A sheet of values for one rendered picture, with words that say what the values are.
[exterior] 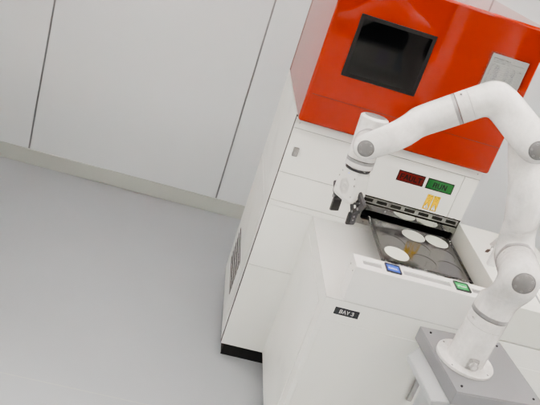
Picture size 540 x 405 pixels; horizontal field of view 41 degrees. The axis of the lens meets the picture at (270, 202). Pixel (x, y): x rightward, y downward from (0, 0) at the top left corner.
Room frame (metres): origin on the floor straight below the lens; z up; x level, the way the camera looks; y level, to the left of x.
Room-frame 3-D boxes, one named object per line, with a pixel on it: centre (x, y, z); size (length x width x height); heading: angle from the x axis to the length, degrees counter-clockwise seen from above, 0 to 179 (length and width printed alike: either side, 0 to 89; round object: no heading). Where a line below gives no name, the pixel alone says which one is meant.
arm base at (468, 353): (1.97, -0.75, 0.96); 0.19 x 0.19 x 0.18
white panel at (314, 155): (2.82, -0.39, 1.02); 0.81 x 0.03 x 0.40; 99
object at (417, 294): (2.26, -0.61, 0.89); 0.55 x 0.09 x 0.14; 99
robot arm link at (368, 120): (2.00, -0.21, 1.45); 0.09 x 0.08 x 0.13; 176
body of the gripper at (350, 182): (2.00, -0.21, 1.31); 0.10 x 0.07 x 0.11; 34
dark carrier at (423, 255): (2.63, -0.62, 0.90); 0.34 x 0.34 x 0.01; 9
